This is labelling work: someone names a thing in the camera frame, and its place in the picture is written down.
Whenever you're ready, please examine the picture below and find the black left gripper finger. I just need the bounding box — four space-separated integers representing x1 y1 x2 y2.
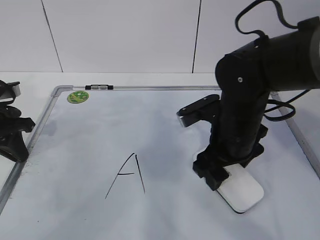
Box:
0 141 20 162
10 132 29 162

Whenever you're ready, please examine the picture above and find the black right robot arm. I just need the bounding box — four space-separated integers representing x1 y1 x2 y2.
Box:
177 16 320 179

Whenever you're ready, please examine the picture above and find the white magnetic whiteboard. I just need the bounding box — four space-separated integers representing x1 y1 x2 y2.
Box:
0 90 320 240

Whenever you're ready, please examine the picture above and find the white whiteboard eraser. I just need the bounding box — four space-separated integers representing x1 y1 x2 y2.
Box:
215 164 265 214

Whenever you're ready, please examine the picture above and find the black whiteboard hanger clip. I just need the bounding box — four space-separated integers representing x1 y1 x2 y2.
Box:
84 84 114 91

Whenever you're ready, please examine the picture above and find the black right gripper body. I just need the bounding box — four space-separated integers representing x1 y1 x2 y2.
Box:
192 124 268 175

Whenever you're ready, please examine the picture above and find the green round magnet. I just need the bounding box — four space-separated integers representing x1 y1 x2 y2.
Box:
67 90 89 104

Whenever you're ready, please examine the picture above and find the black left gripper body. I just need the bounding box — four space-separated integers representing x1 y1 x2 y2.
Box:
0 105 35 140

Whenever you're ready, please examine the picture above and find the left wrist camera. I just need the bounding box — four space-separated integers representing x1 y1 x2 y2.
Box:
0 80 21 105

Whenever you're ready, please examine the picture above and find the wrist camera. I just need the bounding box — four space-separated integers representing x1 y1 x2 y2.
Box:
176 94 220 128
0 80 21 105

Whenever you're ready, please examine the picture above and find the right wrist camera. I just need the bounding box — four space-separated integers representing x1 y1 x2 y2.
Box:
176 94 220 128

